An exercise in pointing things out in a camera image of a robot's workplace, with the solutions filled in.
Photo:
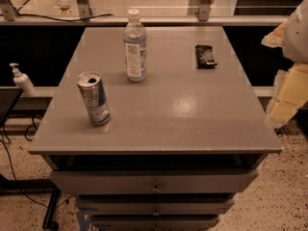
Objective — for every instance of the silver blue energy drink can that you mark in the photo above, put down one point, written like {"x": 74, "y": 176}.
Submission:
{"x": 92, "y": 91}

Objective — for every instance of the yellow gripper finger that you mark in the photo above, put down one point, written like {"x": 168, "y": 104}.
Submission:
{"x": 274, "y": 38}
{"x": 289, "y": 94}

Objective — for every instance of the clear plastic water bottle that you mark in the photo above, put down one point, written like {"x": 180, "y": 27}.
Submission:
{"x": 134, "y": 38}

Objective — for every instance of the black desk leg frame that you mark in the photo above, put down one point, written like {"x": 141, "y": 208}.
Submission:
{"x": 8, "y": 99}

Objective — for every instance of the white pump dispenser bottle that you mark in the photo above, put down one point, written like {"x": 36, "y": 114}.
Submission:
{"x": 22, "y": 80}

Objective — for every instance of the black chocolate rxbar wrapper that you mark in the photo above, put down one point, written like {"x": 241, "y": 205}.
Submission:
{"x": 204, "y": 56}

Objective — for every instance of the metal railing posts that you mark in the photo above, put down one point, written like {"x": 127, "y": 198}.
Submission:
{"x": 81, "y": 10}

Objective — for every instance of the grey drawer cabinet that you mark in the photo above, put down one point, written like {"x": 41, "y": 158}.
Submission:
{"x": 178, "y": 145}

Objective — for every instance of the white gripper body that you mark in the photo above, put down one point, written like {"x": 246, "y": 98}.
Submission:
{"x": 296, "y": 33}

